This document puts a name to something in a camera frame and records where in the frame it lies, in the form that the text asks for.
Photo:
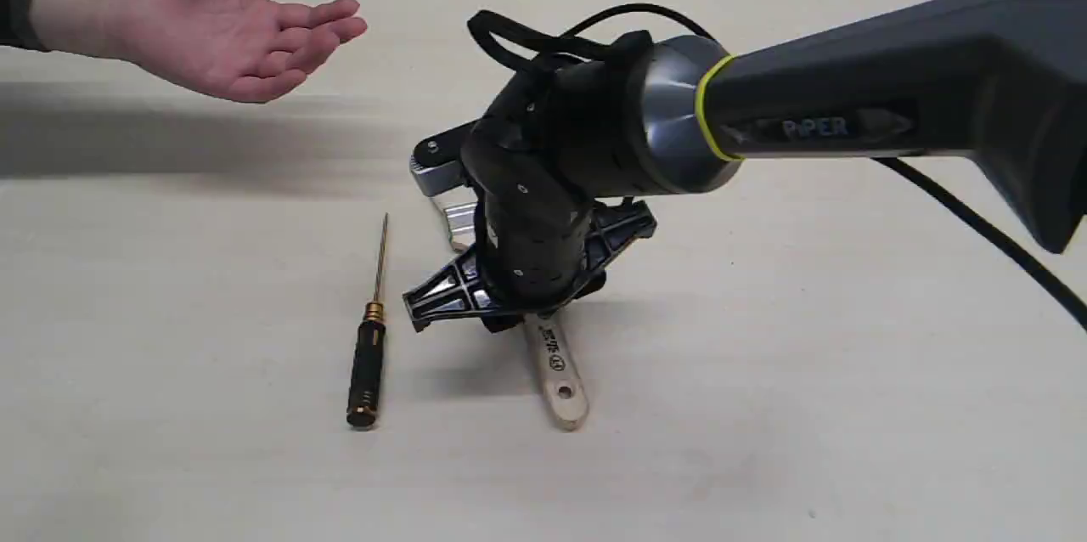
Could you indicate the person's open hand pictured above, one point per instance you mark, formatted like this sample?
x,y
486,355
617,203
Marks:
x,y
248,51

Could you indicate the black gold precision screwdriver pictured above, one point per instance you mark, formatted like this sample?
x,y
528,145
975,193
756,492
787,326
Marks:
x,y
366,383

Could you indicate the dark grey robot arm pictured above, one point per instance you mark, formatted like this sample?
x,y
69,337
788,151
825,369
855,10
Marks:
x,y
639,101

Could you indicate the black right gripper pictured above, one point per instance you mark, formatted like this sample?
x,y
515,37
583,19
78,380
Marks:
x,y
540,241

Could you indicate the forearm in black sleeve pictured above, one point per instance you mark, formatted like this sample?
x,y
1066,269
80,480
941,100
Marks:
x,y
92,28

